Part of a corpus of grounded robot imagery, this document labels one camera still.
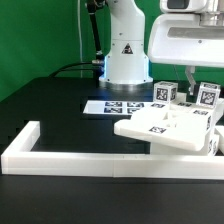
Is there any black camera pole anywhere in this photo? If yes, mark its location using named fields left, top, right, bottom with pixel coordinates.
left=85, top=0, right=106, bottom=60

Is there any white tagged cube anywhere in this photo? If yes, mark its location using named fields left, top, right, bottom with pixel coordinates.
left=153, top=81, right=178, bottom=103
left=196, top=82, right=221, bottom=108

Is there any white cable on wall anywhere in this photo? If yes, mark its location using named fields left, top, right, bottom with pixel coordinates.
left=77, top=0, right=84, bottom=79

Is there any white H-shaped chair back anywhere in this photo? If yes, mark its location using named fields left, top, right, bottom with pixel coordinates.
left=114, top=103, right=213, bottom=151

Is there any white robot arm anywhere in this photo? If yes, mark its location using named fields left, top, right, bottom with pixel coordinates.
left=99, top=0, right=224, bottom=90

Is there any white tag base sheet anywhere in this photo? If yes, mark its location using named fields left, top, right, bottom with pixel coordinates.
left=83, top=100, right=150, bottom=116

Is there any black cable bundle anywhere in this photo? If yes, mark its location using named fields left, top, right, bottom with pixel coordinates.
left=49, top=60, right=105, bottom=78

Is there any white block right edge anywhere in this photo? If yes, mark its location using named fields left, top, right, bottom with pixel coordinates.
left=215, top=125, right=224, bottom=141

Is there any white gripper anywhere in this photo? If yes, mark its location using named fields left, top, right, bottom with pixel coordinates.
left=147, top=0, right=224, bottom=96

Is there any white U-shaped fence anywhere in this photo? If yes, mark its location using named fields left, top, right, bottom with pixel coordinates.
left=1, top=121, right=224, bottom=180

